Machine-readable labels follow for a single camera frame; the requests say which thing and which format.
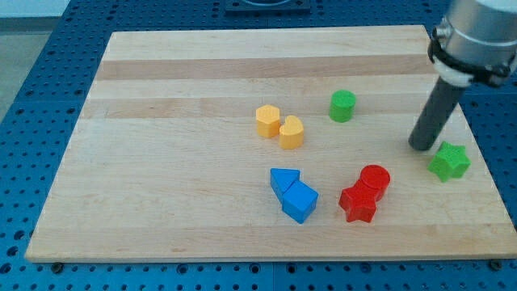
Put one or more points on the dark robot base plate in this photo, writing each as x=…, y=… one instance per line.
x=266, y=6

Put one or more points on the green star block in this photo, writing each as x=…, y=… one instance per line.
x=450, y=162

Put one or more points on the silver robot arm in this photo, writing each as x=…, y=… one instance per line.
x=474, y=42

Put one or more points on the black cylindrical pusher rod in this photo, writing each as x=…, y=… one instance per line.
x=440, y=105

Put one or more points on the green cylinder block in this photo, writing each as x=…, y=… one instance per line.
x=342, y=106

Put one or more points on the yellow heart block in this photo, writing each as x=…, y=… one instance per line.
x=292, y=133

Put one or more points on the blue cube block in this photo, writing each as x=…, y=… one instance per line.
x=299, y=201

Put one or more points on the red cylinder block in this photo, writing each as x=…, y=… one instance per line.
x=377, y=178

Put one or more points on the red star block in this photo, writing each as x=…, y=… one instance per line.
x=358, y=202

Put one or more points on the wooden board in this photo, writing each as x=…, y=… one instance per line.
x=165, y=163

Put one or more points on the blue triangle block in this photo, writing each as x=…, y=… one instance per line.
x=281, y=179

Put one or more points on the yellow hexagon block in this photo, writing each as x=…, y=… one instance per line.
x=267, y=121

